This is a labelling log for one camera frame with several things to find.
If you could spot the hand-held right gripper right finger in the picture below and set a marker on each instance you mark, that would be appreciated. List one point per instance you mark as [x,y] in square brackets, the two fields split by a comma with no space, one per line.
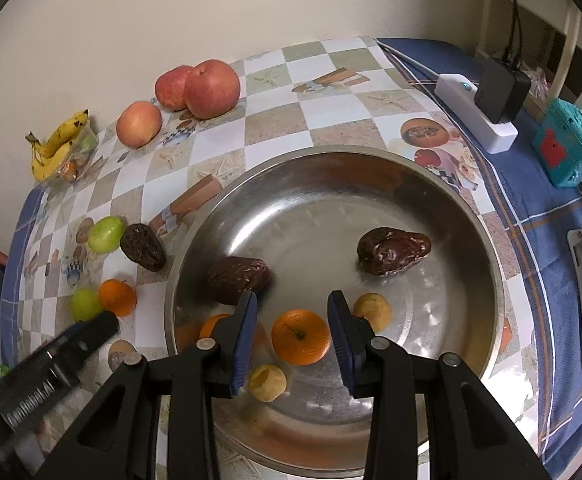
[343,350]

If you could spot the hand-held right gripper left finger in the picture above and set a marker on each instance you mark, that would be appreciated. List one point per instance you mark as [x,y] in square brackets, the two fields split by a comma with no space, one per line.
[243,350]

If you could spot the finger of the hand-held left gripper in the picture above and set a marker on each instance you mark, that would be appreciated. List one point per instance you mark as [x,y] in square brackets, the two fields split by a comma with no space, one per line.
[91,332]

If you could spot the orange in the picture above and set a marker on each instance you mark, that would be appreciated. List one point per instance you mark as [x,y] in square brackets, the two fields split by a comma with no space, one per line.
[117,297]
[213,327]
[301,340]

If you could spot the small yellow-green round fruit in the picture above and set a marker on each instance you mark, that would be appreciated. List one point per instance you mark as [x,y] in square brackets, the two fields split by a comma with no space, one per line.
[268,382]

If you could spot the small yellow bumpy fruit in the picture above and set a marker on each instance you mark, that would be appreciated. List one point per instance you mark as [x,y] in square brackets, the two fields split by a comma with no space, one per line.
[373,312]

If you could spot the dark brown date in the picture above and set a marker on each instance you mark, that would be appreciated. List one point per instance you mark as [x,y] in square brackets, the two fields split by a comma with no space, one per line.
[236,277]
[143,249]

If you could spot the reddish brown date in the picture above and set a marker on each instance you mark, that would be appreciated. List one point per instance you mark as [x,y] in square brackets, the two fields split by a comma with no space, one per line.
[393,251]

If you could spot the round metal plate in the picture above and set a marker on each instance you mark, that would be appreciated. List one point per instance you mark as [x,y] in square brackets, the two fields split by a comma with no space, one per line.
[321,220]

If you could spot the green round fruit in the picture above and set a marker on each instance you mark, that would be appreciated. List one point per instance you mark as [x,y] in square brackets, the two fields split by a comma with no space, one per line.
[106,234]
[85,304]

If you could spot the yellow banana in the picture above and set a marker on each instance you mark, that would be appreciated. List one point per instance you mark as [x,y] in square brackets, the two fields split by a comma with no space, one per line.
[66,130]
[46,167]

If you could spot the clear plastic fruit tray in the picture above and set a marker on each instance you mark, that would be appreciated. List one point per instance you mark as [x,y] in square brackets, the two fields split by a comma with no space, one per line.
[93,135]

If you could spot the red-yellow apple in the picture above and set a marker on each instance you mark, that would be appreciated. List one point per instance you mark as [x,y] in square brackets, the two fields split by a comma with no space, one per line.
[212,89]
[171,87]
[138,124]

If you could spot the checkered printed tablecloth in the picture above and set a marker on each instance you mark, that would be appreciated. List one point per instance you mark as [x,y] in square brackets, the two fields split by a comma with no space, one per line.
[281,125]

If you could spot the white power strip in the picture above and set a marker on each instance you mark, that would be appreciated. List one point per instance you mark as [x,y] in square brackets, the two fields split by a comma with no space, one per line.
[491,135]

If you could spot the black power adapter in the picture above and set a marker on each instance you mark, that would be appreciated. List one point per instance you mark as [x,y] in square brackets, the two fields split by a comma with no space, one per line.
[501,90]

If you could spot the teal plastic box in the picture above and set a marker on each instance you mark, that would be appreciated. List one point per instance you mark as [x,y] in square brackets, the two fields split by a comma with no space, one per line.
[576,130]

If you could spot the white wooden chair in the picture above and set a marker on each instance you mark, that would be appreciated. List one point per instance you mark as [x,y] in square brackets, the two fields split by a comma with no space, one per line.
[491,10]

